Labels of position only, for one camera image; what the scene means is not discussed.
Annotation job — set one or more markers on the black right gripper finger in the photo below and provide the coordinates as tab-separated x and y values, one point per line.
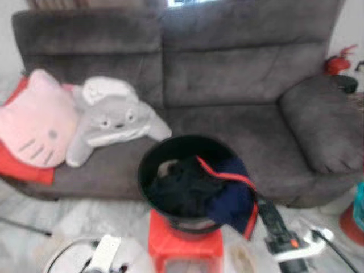
274	209
265	209

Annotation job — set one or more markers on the navy garment with red trim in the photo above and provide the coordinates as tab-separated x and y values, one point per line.
233	199

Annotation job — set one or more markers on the red plastic bucket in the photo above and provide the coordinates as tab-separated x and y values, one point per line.
348	227

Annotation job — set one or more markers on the teal plastic bag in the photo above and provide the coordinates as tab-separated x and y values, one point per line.
359	205

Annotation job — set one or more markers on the crumpled black garment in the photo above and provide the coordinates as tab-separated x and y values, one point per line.
182	187

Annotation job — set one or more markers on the red plastic stool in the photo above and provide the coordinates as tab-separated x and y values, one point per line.
185	244

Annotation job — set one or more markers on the black round laundry basket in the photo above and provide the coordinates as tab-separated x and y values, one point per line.
170	145

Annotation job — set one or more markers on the dark brown fabric sofa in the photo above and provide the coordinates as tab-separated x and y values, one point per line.
239	74

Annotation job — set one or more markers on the small black round table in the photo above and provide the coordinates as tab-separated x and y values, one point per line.
347	84

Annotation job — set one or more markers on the red fire extinguisher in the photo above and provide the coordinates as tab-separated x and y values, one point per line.
338	62

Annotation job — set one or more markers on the grey Totoro plush pillow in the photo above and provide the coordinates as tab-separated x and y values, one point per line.
114	116

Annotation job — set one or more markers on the bright window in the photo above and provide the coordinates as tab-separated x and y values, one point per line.
193	3

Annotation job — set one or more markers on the red cushion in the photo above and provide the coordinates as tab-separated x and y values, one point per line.
23	170

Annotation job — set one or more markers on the pink cat face pillow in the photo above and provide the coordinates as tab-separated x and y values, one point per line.
34	119

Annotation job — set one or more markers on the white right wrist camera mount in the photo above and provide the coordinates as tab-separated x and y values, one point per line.
318	242

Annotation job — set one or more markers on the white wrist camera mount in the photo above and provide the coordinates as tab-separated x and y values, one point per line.
107	253
318	242

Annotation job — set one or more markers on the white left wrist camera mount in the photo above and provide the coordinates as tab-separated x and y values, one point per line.
107	253

